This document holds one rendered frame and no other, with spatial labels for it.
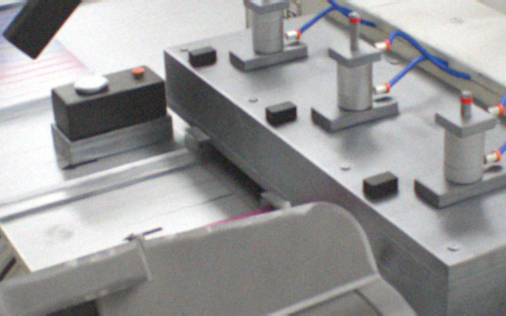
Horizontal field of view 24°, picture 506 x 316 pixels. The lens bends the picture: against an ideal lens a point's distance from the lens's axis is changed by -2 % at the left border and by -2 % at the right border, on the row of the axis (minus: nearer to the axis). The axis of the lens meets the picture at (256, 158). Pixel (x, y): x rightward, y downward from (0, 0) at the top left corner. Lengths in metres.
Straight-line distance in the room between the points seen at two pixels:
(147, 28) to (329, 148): 0.40
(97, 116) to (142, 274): 0.64
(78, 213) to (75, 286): 0.58
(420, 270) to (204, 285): 0.41
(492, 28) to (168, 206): 0.25
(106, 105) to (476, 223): 0.31
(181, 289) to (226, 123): 0.58
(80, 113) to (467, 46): 0.27
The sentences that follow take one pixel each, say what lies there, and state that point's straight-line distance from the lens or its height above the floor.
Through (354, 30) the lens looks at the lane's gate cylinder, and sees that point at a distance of 0.72.
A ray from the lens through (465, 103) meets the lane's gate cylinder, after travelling 0.64.
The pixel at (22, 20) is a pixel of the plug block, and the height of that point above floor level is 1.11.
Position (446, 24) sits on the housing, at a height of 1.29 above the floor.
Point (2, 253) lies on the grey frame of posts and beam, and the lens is 1.26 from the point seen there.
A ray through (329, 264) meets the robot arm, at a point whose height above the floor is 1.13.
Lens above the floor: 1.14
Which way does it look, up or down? level
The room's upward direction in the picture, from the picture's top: 38 degrees clockwise
